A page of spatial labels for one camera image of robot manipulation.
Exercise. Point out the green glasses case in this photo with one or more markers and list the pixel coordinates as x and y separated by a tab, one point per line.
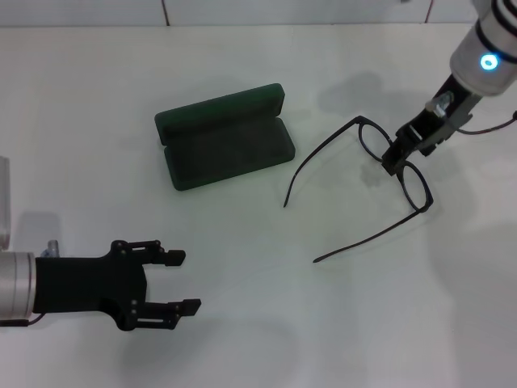
226	153

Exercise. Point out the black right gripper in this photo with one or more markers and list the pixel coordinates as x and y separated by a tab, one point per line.
452	113

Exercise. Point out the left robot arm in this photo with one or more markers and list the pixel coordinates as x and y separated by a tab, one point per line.
16	283

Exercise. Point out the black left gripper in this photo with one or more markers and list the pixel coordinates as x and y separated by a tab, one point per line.
89	283

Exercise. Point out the black round glasses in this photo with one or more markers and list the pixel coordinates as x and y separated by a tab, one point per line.
426	204

